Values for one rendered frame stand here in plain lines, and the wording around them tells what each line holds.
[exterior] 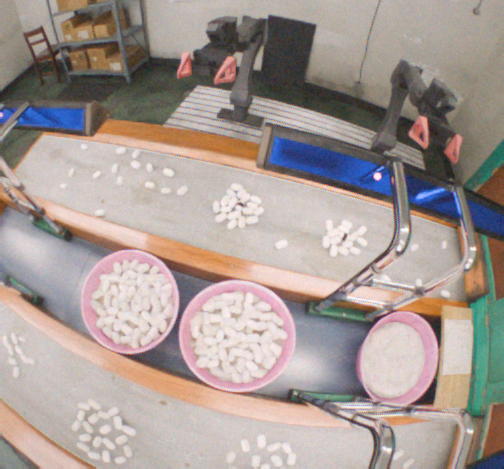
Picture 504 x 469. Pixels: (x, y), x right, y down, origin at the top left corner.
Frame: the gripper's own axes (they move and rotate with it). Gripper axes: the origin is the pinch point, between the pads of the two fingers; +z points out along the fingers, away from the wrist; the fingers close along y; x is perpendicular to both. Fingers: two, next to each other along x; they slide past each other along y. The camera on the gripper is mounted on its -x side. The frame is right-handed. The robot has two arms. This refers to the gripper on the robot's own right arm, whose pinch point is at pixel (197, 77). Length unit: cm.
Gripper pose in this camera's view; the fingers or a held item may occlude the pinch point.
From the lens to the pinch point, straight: 64.1
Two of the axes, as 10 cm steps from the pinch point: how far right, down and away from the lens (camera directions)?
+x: -0.8, 5.0, 8.6
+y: 9.5, 2.9, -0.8
